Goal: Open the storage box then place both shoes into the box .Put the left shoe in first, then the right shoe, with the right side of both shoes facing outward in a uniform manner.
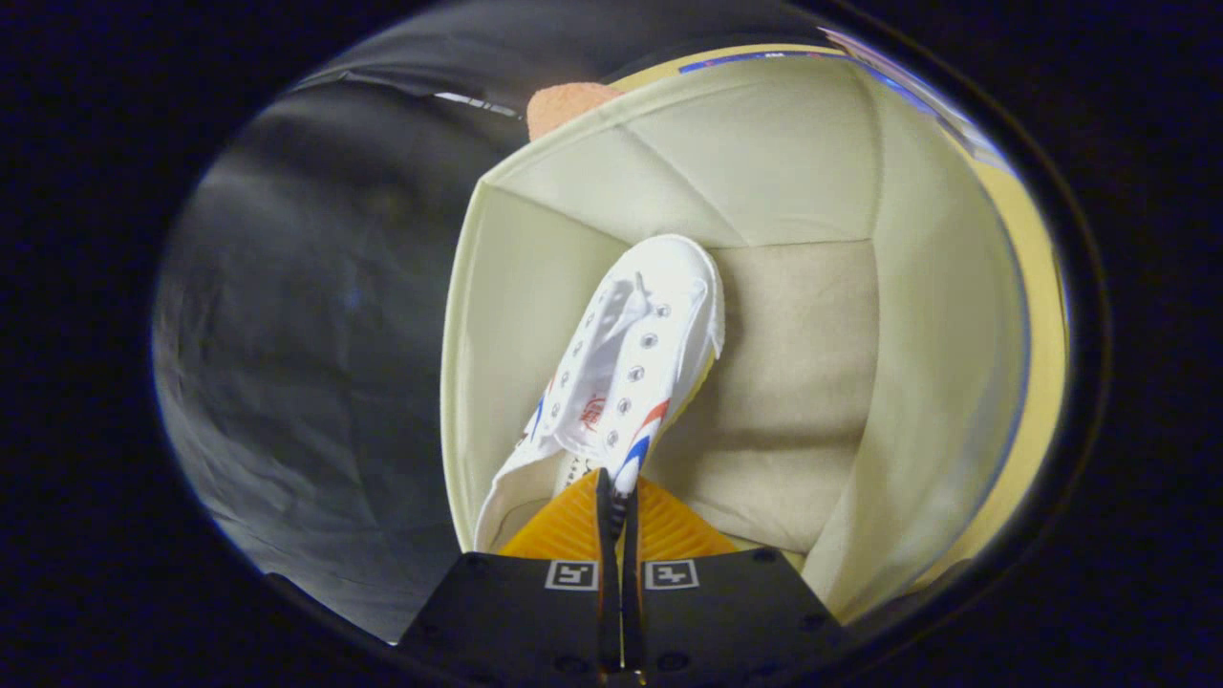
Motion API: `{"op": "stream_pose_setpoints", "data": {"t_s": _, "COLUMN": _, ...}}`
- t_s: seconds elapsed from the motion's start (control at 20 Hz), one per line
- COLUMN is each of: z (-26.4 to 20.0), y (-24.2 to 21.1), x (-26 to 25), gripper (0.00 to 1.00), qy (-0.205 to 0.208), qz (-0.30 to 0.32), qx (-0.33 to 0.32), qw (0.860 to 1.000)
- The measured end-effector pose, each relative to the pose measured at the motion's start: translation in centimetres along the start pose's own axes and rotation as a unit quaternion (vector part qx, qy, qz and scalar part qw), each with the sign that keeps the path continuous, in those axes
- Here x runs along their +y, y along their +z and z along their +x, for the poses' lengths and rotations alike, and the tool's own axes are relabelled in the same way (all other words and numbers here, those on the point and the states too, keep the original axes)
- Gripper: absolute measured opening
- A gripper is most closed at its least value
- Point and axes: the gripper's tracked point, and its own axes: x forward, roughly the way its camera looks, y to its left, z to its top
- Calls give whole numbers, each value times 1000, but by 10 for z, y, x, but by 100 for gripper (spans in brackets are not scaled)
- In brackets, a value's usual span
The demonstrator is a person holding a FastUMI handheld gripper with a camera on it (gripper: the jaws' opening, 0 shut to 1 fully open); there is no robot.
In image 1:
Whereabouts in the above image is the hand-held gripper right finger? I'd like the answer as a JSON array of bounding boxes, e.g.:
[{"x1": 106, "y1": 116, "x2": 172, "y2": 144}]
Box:
[{"x1": 621, "y1": 476, "x2": 847, "y2": 675}]

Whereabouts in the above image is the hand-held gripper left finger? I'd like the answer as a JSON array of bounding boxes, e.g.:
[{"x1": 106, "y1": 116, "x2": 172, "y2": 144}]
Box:
[{"x1": 397, "y1": 468, "x2": 622, "y2": 675}]

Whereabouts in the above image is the cream fabric storage box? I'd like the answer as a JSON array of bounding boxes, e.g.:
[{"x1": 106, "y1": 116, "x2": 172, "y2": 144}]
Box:
[{"x1": 440, "y1": 55, "x2": 1033, "y2": 627}]

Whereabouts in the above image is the white striped canvas shoe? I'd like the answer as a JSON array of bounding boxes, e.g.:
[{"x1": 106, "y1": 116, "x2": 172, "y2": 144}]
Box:
[{"x1": 473, "y1": 234, "x2": 725, "y2": 553}]

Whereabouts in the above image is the pink fuzzy pad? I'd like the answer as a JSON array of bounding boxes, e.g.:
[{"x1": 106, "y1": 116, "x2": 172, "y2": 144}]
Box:
[{"x1": 526, "y1": 82, "x2": 627, "y2": 142}]

